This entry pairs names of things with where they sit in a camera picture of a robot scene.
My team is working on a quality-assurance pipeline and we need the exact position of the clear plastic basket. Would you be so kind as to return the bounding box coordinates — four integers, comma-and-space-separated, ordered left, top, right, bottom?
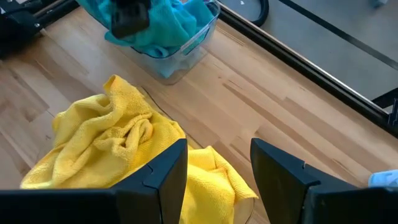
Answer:
30, 85, 256, 224

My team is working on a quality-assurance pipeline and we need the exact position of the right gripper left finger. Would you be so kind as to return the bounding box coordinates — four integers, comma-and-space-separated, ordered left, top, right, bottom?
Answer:
0, 138, 189, 224

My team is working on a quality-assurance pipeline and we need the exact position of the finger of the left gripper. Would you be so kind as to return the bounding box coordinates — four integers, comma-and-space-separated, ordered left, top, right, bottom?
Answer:
111, 0, 133, 40
132, 0, 152, 37

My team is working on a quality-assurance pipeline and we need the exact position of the yellow microfiber towel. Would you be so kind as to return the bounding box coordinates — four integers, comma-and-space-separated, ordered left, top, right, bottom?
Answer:
20, 74, 187, 190
179, 145, 259, 224

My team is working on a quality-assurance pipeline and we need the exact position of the black vacuum hose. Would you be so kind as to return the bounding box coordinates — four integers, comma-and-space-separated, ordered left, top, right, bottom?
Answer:
248, 0, 270, 27

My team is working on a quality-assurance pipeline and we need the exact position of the black aluminium table frame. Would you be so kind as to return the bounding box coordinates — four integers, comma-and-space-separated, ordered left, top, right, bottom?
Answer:
217, 1, 398, 139

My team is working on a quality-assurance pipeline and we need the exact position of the blue microfiber towel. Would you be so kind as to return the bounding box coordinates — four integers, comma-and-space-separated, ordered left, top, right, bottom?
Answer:
104, 0, 215, 58
76, 0, 116, 44
133, 46, 200, 79

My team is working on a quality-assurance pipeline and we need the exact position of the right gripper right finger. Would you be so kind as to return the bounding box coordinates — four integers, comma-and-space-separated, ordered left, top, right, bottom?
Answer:
249, 138, 398, 224

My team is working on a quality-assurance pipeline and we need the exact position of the teal cloth behind bin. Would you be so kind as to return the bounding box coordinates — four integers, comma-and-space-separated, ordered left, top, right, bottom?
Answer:
102, 0, 221, 85

